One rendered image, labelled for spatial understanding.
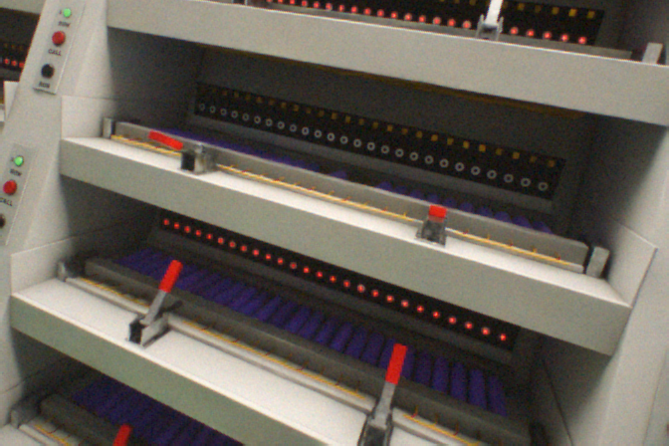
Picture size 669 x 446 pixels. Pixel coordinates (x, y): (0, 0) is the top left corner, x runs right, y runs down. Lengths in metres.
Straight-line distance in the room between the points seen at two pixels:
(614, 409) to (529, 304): 0.09
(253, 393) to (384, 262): 0.19
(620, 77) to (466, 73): 0.12
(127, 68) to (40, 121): 0.13
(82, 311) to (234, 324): 0.18
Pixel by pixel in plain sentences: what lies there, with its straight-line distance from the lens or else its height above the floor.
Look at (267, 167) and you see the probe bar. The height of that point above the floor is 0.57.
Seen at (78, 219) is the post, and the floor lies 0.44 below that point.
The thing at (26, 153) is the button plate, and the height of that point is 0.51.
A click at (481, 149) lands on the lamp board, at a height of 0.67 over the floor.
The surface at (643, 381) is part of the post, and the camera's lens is 0.39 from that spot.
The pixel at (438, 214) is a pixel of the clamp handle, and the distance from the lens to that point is 0.29.
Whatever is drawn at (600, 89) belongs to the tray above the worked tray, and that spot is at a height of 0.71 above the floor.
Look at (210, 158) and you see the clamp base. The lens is 0.46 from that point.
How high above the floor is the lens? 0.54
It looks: 2 degrees up
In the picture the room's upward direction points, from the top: 16 degrees clockwise
